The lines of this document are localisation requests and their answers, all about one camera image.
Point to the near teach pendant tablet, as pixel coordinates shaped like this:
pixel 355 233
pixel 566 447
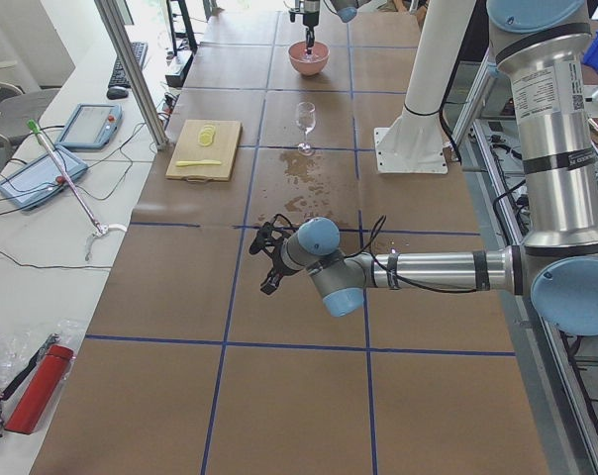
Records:
pixel 40 180

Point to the wooden cutting board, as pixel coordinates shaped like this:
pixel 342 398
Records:
pixel 224 148

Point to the pink bowl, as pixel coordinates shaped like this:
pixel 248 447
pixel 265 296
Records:
pixel 308 68

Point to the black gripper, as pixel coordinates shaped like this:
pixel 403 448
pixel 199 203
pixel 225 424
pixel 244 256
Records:
pixel 309 11
pixel 277 262

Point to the clear plastic bag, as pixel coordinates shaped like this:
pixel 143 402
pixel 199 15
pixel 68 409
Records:
pixel 21 351

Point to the metal rod green tip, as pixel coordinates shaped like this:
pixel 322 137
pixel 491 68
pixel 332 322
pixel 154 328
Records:
pixel 101 230

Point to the clear ice cubes pile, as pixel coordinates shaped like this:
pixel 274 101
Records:
pixel 309 55

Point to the red cylinder bottle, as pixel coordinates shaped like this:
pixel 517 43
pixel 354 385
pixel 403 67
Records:
pixel 32 404

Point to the black computer mouse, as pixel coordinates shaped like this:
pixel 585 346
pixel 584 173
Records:
pixel 117 93

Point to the yellow plastic knife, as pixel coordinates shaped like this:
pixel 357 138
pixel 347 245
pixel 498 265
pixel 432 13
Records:
pixel 202 162

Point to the aluminium frame post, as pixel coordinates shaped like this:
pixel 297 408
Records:
pixel 114 24

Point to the far teach pendant tablet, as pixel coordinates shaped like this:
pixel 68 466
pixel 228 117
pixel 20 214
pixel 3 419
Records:
pixel 91 127

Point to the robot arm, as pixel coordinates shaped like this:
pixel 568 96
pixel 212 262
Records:
pixel 538 45
pixel 345 10

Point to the grey office chair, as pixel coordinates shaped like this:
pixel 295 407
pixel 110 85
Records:
pixel 16 109

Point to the teach pendant tablet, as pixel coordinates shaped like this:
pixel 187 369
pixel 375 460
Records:
pixel 40 180
pixel 91 127

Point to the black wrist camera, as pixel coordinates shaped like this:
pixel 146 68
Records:
pixel 295 10
pixel 268 238

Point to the clear wine glass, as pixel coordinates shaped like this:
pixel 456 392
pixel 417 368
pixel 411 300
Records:
pixel 305 120

